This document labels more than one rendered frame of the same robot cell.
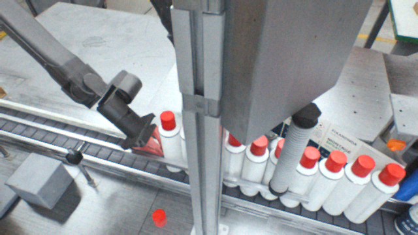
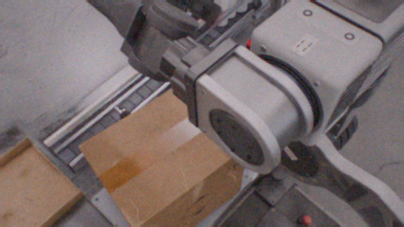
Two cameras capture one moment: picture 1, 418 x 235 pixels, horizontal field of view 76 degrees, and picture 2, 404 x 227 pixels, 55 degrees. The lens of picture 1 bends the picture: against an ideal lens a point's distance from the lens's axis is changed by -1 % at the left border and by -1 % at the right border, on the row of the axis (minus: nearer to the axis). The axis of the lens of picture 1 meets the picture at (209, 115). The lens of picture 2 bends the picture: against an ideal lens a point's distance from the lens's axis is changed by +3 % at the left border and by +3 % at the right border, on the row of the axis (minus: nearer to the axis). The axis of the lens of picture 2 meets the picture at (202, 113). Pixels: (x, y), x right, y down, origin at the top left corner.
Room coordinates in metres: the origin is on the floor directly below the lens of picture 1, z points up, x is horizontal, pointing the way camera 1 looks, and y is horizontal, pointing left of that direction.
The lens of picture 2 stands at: (0.01, 1.05, 1.86)
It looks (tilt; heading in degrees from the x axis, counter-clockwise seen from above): 57 degrees down; 297
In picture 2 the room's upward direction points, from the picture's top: 3 degrees counter-clockwise
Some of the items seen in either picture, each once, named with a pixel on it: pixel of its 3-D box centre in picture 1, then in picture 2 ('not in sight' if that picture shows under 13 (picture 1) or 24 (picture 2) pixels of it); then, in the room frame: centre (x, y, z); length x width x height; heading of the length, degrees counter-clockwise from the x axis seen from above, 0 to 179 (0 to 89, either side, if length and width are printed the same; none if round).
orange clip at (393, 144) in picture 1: (396, 145); not in sight; (0.33, -0.38, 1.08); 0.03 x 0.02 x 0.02; 73
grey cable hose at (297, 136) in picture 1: (289, 156); not in sight; (0.23, -0.12, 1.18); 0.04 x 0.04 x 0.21
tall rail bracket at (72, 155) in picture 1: (84, 159); not in sight; (0.40, 0.34, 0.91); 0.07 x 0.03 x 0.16; 163
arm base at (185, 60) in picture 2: not in sight; (196, 73); (0.17, 0.75, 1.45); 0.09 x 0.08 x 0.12; 70
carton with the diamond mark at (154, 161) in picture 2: not in sight; (169, 170); (0.27, 0.74, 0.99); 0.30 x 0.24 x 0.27; 62
